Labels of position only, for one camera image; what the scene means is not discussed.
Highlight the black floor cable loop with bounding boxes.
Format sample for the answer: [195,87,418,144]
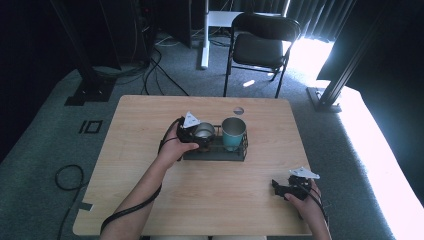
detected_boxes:
[54,163,90,240]

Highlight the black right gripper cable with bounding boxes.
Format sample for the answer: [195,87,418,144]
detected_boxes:
[299,184,330,231]

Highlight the silver metal cup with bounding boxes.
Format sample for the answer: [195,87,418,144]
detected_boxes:
[193,121,216,140]

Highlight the teal metal cup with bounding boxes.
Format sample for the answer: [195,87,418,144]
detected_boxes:
[221,116,248,152]

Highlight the black metal stand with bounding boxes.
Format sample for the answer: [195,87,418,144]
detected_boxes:
[49,0,117,107]
[306,0,396,114]

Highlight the dark equipment cabinet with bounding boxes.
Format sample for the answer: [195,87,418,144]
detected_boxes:
[99,0,158,69]

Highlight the person's left hand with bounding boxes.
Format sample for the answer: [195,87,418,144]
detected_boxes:
[158,123,200,169]

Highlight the dark curtain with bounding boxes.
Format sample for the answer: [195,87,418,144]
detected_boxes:
[285,0,358,43]

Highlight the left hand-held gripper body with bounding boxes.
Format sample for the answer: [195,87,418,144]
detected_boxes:
[175,111,216,151]

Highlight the black folding chair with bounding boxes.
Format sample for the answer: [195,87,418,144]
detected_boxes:
[222,12,302,100]

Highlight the person's right hand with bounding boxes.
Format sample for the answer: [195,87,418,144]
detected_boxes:
[283,186,327,223]

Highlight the black wire rack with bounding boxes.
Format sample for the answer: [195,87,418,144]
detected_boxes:
[182,124,250,163]

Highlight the black floor cables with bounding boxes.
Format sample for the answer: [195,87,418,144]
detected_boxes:
[141,46,191,97]

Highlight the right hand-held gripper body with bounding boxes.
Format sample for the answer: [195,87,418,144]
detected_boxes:
[282,166,321,202]

